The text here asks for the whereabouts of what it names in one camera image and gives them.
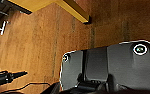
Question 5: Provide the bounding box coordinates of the dark robot base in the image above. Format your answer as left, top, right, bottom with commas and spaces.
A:
59, 39, 150, 94

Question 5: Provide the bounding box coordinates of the yellow wooden gaming table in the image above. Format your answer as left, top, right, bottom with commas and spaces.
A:
7, 0, 92, 25

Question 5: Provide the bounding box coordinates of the thin robot cable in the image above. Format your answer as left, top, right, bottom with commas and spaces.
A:
0, 82, 54, 94

